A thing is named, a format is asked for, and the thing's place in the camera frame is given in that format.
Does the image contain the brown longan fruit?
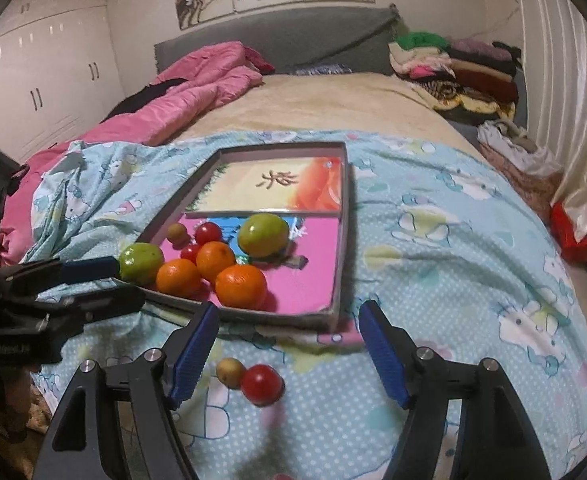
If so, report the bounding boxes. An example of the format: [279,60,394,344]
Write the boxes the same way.
[166,222,190,247]
[216,358,247,390]

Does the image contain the red cherry tomato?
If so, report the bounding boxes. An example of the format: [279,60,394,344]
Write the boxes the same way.
[240,364,285,406]
[180,243,200,264]
[194,221,223,246]

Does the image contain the large orange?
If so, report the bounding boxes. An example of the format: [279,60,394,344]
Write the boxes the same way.
[156,258,202,298]

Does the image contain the large green apple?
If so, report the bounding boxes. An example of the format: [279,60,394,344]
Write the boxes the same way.
[119,242,164,286]

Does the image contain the small orange tangerine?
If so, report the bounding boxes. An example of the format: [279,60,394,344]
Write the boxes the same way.
[214,264,268,310]

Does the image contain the pink workbook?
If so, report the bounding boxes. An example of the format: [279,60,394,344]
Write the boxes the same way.
[178,214,340,316]

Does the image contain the shallow grey cardboard box tray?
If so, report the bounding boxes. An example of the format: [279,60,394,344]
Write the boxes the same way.
[120,142,350,330]

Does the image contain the black garment on bed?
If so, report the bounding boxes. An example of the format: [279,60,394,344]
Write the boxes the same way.
[103,78,186,122]

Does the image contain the yellow orange booklet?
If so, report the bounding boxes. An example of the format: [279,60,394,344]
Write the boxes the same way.
[186,156,342,212]

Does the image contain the white wardrobe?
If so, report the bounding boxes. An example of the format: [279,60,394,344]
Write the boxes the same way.
[0,0,124,162]

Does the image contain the red object by curtain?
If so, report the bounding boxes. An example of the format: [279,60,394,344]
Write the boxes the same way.
[549,202,587,264]

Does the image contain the white crumpled clothes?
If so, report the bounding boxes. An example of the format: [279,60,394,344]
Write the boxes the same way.
[477,119,563,177]

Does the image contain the beige bed blanket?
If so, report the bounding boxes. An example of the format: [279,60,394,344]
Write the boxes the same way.
[173,73,483,160]

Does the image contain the pink comforter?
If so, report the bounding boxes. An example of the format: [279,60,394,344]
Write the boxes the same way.
[0,41,275,266]

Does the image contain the stack of folded clothes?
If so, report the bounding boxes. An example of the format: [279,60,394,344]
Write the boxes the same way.
[388,32,525,126]

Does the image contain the grey headboard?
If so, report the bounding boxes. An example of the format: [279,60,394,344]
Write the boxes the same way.
[155,4,407,75]

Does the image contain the cream curtain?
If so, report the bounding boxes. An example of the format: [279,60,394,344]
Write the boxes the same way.
[520,0,587,240]

